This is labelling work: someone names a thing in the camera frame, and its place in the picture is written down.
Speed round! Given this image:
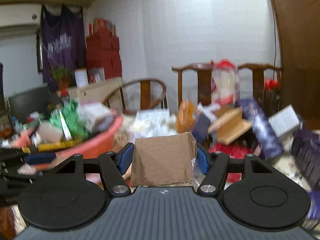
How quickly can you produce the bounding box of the white box in basin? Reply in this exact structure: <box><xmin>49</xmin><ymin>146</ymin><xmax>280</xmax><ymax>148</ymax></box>
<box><xmin>76</xmin><ymin>102</ymin><xmax>113</xmax><ymax>132</ymax></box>

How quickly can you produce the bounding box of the pink plastic basin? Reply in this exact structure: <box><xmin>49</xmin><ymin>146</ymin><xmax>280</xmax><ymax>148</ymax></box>
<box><xmin>14</xmin><ymin>114</ymin><xmax>123</xmax><ymax>159</ymax></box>

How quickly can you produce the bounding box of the green plastic bag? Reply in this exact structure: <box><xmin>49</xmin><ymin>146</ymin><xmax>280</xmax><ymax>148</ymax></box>
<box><xmin>49</xmin><ymin>100</ymin><xmax>88</xmax><ymax>140</ymax></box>

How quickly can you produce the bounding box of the paper cups plastic bag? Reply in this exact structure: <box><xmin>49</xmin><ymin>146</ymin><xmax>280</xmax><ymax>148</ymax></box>
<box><xmin>211</xmin><ymin>60</ymin><xmax>240</xmax><ymax>106</ymax></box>

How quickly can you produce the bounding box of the small navy blue box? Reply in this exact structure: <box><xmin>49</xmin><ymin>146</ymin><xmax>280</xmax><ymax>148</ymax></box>
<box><xmin>191</xmin><ymin>113</ymin><xmax>210</xmax><ymax>143</ymax></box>

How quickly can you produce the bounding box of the round back wooden chair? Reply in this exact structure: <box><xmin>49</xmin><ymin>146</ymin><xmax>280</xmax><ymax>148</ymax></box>
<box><xmin>102</xmin><ymin>78</ymin><xmax>168</xmax><ymax>115</ymax></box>

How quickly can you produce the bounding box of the red cardboard box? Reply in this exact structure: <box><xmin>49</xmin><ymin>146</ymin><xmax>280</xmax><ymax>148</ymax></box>
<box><xmin>208</xmin><ymin>142</ymin><xmax>261</xmax><ymax>183</ymax></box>

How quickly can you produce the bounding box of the dark purple box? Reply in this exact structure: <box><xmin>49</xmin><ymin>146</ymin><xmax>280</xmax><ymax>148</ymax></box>
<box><xmin>291</xmin><ymin>129</ymin><xmax>319</xmax><ymax>190</ymax></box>

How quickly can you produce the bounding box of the tan open cardboard carton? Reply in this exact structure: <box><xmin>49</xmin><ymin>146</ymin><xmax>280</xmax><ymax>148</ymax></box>
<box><xmin>208</xmin><ymin>107</ymin><xmax>253</xmax><ymax>145</ymax></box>

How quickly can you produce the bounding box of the orange noodle packet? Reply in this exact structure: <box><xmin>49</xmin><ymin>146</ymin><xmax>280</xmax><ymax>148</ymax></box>
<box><xmin>176</xmin><ymin>100</ymin><xmax>198</xmax><ymax>133</ymax></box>

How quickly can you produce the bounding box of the purple hanging banner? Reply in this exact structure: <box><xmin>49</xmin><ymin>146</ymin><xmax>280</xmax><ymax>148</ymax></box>
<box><xmin>41</xmin><ymin>4</ymin><xmax>86</xmax><ymax>93</ymax></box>

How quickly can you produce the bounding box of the brown corrugated cardboard piece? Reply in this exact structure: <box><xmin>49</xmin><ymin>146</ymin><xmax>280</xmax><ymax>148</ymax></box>
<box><xmin>131</xmin><ymin>132</ymin><xmax>196</xmax><ymax>187</ymax></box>

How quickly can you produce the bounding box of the small white box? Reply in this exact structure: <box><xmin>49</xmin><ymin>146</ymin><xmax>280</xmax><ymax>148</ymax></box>
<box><xmin>268</xmin><ymin>105</ymin><xmax>300</xmax><ymax>140</ymax></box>

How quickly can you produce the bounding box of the tall purple patterned box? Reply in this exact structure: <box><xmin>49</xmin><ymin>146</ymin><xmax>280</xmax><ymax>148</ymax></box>
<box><xmin>236</xmin><ymin>98</ymin><xmax>284</xmax><ymax>160</ymax></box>

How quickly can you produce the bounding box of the stack of red boxes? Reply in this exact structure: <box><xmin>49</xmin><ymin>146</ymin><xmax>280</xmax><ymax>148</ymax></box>
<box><xmin>86</xmin><ymin>18</ymin><xmax>122</xmax><ymax>79</ymax></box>

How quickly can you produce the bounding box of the straight back wooden chair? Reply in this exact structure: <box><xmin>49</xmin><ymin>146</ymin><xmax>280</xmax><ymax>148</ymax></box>
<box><xmin>171</xmin><ymin>63</ymin><xmax>284</xmax><ymax>106</ymax></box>

